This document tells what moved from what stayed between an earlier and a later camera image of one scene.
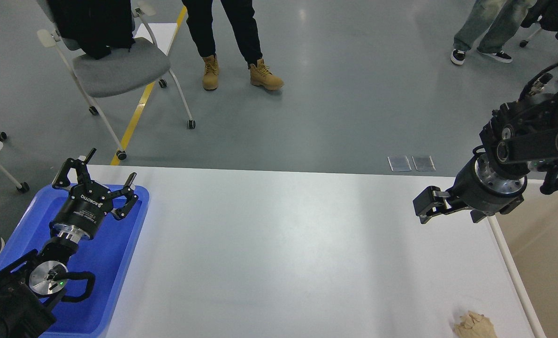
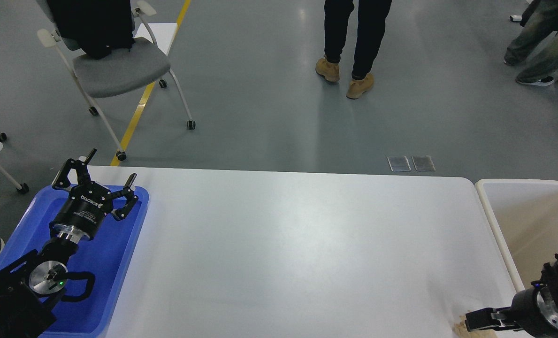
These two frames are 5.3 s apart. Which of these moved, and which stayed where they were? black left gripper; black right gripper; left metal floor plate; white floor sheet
Moved: black right gripper
Stayed: white floor sheet; black left gripper; left metal floor plate
